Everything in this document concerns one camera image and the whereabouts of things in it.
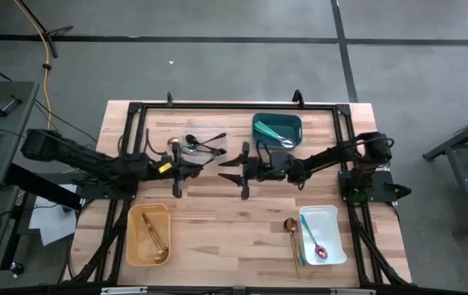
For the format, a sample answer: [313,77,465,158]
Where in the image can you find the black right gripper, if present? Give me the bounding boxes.
[218,141,276,202]

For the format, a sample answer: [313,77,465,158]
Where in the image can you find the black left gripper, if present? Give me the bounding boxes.
[162,141,207,199]

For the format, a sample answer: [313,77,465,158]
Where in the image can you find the teal-handled silver utensil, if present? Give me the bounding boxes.
[252,125,295,148]
[253,126,297,149]
[254,120,296,148]
[253,121,297,148]

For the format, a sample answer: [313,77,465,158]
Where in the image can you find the iridescent spoon blue handle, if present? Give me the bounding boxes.
[299,214,329,261]

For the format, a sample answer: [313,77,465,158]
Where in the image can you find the clear plastic bin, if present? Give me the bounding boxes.
[179,124,231,162]

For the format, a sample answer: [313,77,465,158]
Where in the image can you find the teal plastic bin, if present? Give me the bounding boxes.
[251,112,303,151]

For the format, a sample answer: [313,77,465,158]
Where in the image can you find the yellow plastic bin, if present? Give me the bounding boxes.
[125,202,172,268]

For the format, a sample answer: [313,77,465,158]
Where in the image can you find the iridescent thin utensil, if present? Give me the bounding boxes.
[294,233,307,268]

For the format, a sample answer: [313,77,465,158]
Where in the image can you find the white plastic bin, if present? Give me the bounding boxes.
[298,204,348,266]

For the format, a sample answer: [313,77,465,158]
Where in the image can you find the white paper sheets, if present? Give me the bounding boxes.
[28,183,80,247]

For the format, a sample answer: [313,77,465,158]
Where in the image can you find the black tripod stand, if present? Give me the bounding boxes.
[14,0,75,59]

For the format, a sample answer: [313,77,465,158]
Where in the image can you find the dark metal cart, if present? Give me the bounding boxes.
[421,106,468,238]

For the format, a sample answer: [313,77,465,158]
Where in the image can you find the black aluminium table frame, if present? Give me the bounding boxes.
[63,101,413,288]

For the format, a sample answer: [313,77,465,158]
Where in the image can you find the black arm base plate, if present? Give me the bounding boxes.
[338,170,411,205]
[75,179,139,202]

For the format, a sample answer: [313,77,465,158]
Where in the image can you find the silver metal bracket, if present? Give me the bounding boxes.
[100,286,148,295]
[329,288,377,295]

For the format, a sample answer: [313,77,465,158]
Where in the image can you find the yellow cable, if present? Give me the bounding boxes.
[11,0,55,155]

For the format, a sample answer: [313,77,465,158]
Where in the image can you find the black rig post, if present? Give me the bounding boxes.
[5,162,86,211]

